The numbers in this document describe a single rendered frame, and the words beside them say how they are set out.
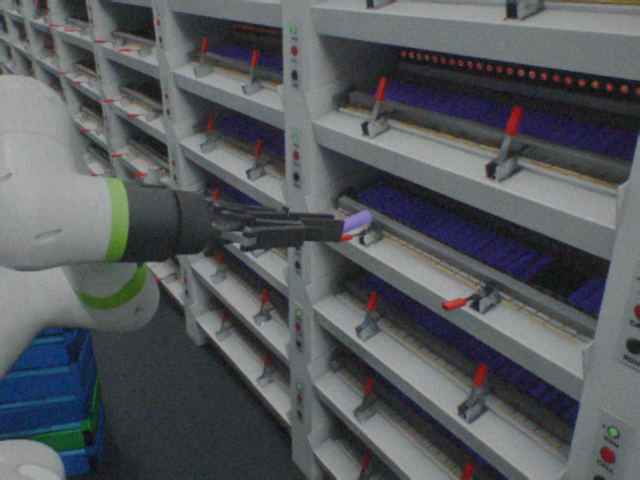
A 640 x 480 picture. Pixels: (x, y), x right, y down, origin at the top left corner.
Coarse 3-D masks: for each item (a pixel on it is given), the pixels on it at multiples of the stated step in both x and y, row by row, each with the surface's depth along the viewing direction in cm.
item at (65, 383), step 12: (84, 348) 148; (84, 360) 146; (72, 372) 139; (84, 372) 145; (0, 384) 136; (12, 384) 137; (24, 384) 137; (36, 384) 138; (48, 384) 139; (60, 384) 139; (72, 384) 140; (0, 396) 137; (12, 396) 138; (24, 396) 139; (36, 396) 139
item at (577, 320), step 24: (384, 216) 109; (408, 240) 103; (432, 240) 99; (432, 264) 97; (456, 264) 94; (480, 264) 91; (504, 288) 87; (528, 288) 85; (552, 312) 81; (576, 312) 79
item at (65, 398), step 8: (88, 368) 156; (24, 400) 141; (32, 400) 141; (40, 400) 141; (48, 400) 141; (56, 400) 142; (64, 400) 142; (72, 400) 143; (0, 408) 139; (8, 408) 140; (16, 408) 142
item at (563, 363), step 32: (320, 192) 118; (352, 192) 120; (352, 256) 111; (384, 256) 103; (416, 288) 97; (448, 288) 93; (544, 288) 87; (480, 320) 86; (512, 320) 84; (512, 352) 83; (544, 352) 78; (576, 352) 77; (576, 384) 75
